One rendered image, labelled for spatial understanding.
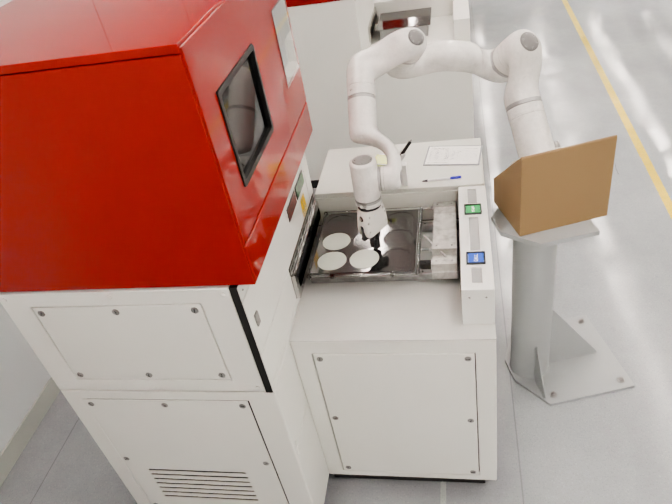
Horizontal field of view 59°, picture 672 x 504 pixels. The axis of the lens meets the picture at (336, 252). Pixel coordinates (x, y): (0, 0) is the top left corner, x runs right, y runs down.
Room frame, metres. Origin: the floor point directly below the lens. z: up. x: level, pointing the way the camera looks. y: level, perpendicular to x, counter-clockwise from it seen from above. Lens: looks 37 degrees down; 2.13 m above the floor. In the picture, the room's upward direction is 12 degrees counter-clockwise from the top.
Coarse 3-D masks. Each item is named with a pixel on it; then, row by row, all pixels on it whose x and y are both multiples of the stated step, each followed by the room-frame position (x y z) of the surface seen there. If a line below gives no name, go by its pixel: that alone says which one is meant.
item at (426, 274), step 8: (424, 272) 1.50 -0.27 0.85; (312, 280) 1.60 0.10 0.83; (320, 280) 1.59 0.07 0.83; (328, 280) 1.58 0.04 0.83; (336, 280) 1.58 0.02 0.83; (344, 280) 1.57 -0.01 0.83; (352, 280) 1.56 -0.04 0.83; (360, 280) 1.55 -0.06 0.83; (368, 280) 1.55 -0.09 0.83; (376, 280) 1.54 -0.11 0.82; (384, 280) 1.53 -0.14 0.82; (392, 280) 1.53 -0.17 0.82; (400, 280) 1.52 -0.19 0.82
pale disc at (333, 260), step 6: (330, 252) 1.65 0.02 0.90; (336, 252) 1.64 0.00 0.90; (324, 258) 1.62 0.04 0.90; (330, 258) 1.61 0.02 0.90; (336, 258) 1.61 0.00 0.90; (342, 258) 1.60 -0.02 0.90; (318, 264) 1.59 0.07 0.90; (324, 264) 1.59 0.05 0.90; (330, 264) 1.58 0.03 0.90; (336, 264) 1.57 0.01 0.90; (342, 264) 1.57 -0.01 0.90
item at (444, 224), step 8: (440, 216) 1.75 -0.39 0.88; (448, 216) 1.74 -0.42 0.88; (440, 224) 1.70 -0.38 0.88; (448, 224) 1.69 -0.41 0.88; (456, 224) 1.70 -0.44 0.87; (440, 232) 1.66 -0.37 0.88; (448, 232) 1.65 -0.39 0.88; (456, 232) 1.64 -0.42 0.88; (440, 240) 1.61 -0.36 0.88; (448, 240) 1.60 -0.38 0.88; (456, 240) 1.59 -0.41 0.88; (432, 256) 1.54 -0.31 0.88; (440, 256) 1.53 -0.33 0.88; (448, 256) 1.52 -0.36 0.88; (456, 256) 1.51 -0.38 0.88; (432, 272) 1.46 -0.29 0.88; (440, 272) 1.45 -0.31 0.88; (448, 272) 1.44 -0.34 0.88; (456, 272) 1.44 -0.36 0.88
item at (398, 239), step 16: (336, 224) 1.81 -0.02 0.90; (352, 224) 1.79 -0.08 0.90; (400, 224) 1.72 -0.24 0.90; (416, 224) 1.70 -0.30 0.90; (320, 240) 1.73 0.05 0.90; (352, 240) 1.69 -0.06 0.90; (368, 240) 1.67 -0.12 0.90; (384, 240) 1.65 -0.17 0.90; (400, 240) 1.63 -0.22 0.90; (416, 240) 1.61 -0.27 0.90; (320, 256) 1.64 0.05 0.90; (384, 256) 1.56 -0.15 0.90; (400, 256) 1.55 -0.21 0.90; (320, 272) 1.55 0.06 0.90; (336, 272) 1.53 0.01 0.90; (352, 272) 1.52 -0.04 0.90
